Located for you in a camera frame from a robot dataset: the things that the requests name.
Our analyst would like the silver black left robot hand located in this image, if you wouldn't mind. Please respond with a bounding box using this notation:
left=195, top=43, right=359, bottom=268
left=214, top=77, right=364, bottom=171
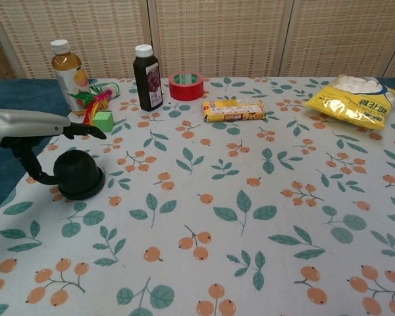
left=0, top=108, right=108, bottom=186

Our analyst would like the black upturned bowl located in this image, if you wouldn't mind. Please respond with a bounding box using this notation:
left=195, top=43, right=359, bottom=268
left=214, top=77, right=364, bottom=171
left=53, top=149, right=107, bottom=201

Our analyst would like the amber tea bottle white cap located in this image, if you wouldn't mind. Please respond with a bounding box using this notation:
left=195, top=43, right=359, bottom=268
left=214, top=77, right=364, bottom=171
left=50, top=39, right=90, bottom=117

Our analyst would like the green foam cube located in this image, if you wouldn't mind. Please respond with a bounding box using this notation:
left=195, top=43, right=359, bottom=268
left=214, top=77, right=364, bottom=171
left=92, top=111, right=115, bottom=134

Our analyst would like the colourful feather shuttlecock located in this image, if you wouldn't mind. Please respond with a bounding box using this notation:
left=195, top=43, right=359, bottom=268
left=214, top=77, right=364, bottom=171
left=68, top=82, right=121, bottom=129

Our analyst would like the dark juice bottle white cap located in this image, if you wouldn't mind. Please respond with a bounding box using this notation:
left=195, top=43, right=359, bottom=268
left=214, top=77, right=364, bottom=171
left=132, top=43, right=165, bottom=113

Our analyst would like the red tape roll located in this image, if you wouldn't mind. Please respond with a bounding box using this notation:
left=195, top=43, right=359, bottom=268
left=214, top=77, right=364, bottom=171
left=168, top=70, right=205, bottom=102

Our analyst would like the yellow biscuit packet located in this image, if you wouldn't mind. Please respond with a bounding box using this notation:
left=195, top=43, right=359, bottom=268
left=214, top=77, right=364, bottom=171
left=201, top=98, right=268, bottom=123

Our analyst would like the leaf and fruit print tablecloth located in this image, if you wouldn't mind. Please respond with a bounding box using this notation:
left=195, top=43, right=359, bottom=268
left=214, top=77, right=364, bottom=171
left=0, top=76, right=395, bottom=316

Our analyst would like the woven bamboo folding screen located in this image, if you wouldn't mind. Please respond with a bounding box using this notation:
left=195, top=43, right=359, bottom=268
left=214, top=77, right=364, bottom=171
left=0, top=0, right=395, bottom=82

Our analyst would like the yellow marshmallow bag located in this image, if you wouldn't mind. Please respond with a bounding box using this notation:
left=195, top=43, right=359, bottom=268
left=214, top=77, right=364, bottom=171
left=303, top=74, right=395, bottom=130

